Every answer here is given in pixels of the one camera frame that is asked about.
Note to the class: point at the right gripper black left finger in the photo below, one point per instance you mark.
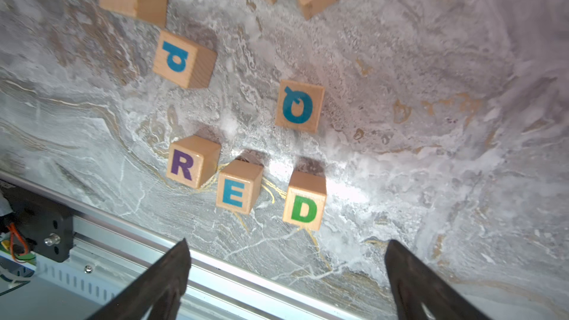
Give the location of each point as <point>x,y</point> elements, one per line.
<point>157,293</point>

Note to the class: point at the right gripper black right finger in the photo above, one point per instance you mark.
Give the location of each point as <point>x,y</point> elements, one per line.
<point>415,287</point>

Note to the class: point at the wooden block blue E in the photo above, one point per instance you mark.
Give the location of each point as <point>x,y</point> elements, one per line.
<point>239,186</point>

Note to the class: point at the wooden block purple R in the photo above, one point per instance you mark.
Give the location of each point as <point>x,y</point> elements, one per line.
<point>193,161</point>

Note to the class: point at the wooden block green D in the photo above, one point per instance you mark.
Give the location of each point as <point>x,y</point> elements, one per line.
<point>305,201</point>

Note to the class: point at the wooden block blue Q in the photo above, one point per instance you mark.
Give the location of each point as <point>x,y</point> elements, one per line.
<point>299,106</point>

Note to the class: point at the wooden block blue P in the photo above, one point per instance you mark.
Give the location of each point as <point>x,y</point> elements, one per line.
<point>184,62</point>

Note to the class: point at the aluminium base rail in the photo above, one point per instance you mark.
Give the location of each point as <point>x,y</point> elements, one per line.
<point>134,273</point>

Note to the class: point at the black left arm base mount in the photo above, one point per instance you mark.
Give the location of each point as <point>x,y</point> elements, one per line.
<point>42,225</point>

